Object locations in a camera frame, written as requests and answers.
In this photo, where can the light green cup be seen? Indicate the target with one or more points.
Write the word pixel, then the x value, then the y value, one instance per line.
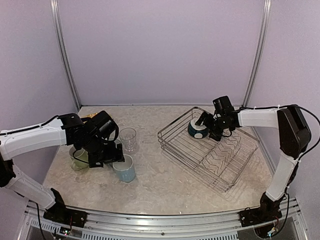
pixel 79 159

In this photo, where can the aluminium corner post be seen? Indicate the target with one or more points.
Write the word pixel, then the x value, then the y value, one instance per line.
pixel 54 5
pixel 258 52

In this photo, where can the left aluminium corner post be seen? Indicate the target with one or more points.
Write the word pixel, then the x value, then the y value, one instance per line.
pixel 54 5

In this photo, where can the aluminium front frame rail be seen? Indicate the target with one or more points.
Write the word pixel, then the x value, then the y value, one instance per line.
pixel 103 225

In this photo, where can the dark teal white bowl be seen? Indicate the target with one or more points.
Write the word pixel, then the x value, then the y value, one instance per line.
pixel 197 131

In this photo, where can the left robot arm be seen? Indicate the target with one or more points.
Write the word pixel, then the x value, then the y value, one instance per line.
pixel 96 135

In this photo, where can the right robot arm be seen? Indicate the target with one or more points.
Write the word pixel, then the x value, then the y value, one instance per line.
pixel 284 131

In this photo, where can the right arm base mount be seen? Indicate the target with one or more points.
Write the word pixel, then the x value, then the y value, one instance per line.
pixel 255 216

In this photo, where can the clear glass cup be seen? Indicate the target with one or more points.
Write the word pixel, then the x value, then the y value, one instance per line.
pixel 128 137

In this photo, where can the right aluminium corner post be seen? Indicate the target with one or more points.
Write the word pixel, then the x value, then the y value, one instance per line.
pixel 258 52

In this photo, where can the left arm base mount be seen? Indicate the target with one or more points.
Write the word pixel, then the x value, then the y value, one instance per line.
pixel 70 217

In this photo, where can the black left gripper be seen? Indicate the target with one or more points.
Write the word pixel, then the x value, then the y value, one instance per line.
pixel 111 156

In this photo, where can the light blue cup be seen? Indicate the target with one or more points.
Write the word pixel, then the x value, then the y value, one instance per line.
pixel 125 170

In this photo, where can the metal wire dish rack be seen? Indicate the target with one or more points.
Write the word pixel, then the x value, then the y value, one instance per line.
pixel 217 163

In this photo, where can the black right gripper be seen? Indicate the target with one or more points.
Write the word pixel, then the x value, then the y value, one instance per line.
pixel 216 135

